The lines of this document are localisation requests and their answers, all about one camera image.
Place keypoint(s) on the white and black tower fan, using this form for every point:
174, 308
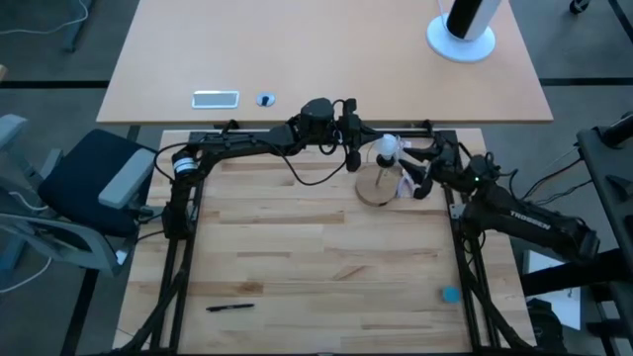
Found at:
460, 42

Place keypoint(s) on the black backpack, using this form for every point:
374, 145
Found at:
546, 329

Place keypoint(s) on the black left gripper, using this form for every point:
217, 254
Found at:
352, 133

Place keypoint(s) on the black equipment stand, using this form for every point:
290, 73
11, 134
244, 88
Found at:
608, 168

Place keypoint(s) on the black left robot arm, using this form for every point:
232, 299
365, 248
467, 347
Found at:
237, 141

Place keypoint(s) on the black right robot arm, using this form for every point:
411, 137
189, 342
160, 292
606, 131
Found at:
529, 220

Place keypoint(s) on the white box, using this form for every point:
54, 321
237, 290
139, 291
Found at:
561, 301

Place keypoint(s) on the black pen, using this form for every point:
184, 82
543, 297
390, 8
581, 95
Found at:
230, 307

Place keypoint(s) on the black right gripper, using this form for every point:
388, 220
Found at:
452, 170

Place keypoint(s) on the wooden base lamp with socket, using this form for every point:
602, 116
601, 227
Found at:
378, 190

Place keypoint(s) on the grey and black office chair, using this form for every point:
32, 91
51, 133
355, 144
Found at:
89, 178

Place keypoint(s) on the light brown desk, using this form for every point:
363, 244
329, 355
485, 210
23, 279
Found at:
297, 54

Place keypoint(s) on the white lightbulb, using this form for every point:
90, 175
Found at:
387, 146

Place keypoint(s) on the black metal rig frame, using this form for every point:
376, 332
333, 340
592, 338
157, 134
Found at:
470, 296

